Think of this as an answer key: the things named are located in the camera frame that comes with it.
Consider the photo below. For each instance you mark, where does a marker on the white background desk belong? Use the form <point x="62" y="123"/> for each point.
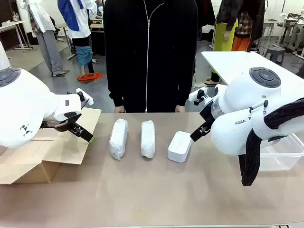
<point x="12" y="25"/>

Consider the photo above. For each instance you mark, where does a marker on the person right forearm black sleeve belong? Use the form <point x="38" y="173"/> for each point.
<point x="115" y="83"/>

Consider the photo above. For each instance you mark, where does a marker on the white tall rounded pillar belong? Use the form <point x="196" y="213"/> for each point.
<point x="2" y="57"/>

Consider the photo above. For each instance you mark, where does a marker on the sewing machine workstation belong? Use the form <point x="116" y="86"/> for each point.
<point x="293" y="31"/>

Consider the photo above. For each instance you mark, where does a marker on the orange cloth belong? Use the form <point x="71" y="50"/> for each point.
<point x="89" y="76"/>

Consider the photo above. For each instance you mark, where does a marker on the white rectangular box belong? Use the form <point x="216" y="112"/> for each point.
<point x="179" y="146"/>

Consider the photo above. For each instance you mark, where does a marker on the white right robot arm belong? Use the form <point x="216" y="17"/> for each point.
<point x="237" y="133"/>

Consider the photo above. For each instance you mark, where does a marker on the person left hand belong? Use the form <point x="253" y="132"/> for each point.
<point x="180" y="108"/>

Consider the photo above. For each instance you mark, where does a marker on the mannequin white shirt grey trousers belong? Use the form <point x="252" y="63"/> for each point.
<point x="45" y="28"/>

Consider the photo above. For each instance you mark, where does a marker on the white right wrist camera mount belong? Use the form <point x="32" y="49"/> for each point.
<point x="193" y="96"/>

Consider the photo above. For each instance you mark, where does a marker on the clear plastic bin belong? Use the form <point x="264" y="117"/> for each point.
<point x="280" y="158"/>

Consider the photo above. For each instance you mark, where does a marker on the person left forearm black sleeve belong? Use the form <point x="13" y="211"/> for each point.
<point x="187" y="83"/>

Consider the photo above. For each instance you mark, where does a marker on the person right hand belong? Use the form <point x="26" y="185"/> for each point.
<point x="119" y="109"/>

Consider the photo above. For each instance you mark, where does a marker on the white side table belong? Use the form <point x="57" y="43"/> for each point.
<point x="237" y="64"/>

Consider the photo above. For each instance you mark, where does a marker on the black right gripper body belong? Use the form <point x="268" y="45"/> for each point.
<point x="208" y="114"/>

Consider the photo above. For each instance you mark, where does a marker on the figure with yellow apron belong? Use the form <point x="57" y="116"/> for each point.
<point x="224" y="40"/>

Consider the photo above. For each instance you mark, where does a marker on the brown cardboard box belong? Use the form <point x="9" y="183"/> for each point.
<point x="54" y="152"/>

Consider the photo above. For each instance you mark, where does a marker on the grey plastic stool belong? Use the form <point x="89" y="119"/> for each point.
<point x="275" y="53"/>

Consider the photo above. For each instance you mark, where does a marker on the person torso black hoodie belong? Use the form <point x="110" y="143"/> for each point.
<point x="149" y="59"/>

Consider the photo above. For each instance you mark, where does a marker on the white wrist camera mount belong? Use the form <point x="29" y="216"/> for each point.
<point x="193" y="96"/>
<point x="88" y="101"/>

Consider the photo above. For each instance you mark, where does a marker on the figure plaid shirt orange trousers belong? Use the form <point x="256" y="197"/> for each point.
<point x="244" y="28"/>

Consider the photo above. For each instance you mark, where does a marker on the bubble-wrapped clock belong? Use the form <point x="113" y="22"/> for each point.
<point x="118" y="140"/>
<point x="147" y="140"/>

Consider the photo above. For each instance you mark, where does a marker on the mannequin blue white jacket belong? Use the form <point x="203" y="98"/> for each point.
<point x="78" y="21"/>

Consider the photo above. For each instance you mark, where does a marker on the dark hanging coat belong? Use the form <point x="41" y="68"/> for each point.
<point x="206" y="14"/>

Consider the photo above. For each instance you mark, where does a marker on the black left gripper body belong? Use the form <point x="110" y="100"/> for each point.
<point x="69" y="127"/>

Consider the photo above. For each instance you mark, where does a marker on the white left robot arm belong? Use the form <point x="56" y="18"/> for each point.
<point x="28" y="107"/>

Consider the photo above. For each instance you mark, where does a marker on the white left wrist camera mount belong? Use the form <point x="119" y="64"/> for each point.
<point x="88" y="101"/>

